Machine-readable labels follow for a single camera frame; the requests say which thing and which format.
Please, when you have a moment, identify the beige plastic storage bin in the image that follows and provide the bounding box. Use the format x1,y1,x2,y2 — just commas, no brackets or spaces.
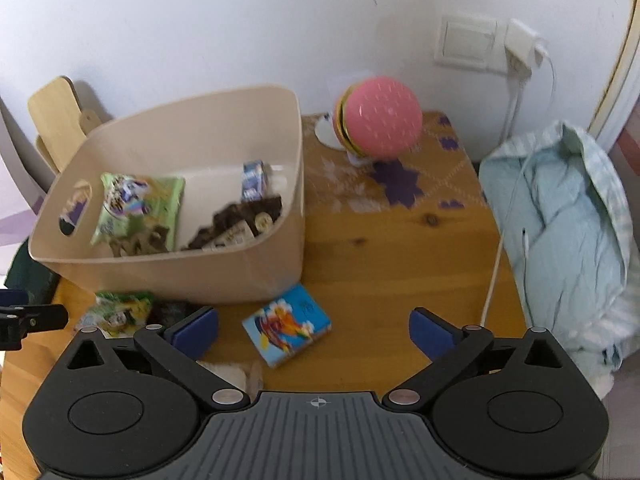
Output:
27,85,307,306

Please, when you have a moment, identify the white round stand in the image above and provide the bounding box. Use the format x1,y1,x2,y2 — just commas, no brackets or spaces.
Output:
314,112,378,167

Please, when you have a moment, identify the wooden stand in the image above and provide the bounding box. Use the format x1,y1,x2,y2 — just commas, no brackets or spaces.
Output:
27,76,116,176

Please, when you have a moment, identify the pink burger toy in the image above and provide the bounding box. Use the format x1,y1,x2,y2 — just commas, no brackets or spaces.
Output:
334,76,424,163

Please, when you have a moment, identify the cream door frame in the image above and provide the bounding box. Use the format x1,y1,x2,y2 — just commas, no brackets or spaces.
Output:
589,0,640,146

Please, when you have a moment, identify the black and cream packet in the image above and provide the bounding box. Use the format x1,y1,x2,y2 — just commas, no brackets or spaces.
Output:
182,220,258,252

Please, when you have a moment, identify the light blue blanket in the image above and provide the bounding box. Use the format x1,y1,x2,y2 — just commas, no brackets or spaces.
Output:
479,120,633,396

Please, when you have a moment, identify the white cable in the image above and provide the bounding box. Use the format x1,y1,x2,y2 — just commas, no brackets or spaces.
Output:
479,45,558,330

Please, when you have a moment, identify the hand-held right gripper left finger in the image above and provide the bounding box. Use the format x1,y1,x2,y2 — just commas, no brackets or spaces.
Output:
59,307,251,411

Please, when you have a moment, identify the white charger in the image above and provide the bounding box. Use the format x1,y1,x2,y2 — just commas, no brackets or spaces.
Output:
502,19,548,78

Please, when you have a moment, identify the dark brown snack packet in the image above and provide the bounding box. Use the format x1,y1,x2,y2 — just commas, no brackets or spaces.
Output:
212,196,284,236

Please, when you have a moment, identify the green snack packet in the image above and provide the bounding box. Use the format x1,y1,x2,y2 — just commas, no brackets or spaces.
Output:
75,290,156,338
91,172,186,248

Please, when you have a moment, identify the dark green tissue pack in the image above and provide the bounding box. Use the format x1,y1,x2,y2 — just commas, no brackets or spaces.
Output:
5,240,61,306

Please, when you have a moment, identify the wooden desk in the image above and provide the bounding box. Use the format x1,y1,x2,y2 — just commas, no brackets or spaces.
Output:
0,111,532,471

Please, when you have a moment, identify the white wall switch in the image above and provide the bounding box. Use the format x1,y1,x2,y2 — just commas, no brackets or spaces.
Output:
433,15,500,72

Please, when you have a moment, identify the black box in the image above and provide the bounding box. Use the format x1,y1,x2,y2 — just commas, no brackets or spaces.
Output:
147,300,201,328

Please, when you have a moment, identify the small blue carton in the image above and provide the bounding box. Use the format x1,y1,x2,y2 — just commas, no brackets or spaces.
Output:
241,160,273,203

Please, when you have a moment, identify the white cloth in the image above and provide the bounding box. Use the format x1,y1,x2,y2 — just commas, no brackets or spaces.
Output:
197,357,263,396

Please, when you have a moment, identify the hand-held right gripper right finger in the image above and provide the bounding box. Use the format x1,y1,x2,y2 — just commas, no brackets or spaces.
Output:
382,307,576,410

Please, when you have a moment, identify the blue cartoon box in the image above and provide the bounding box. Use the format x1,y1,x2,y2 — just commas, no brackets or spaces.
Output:
242,284,333,370

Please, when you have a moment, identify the purple board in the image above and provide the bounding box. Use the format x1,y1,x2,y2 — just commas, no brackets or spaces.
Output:
0,96,57,281

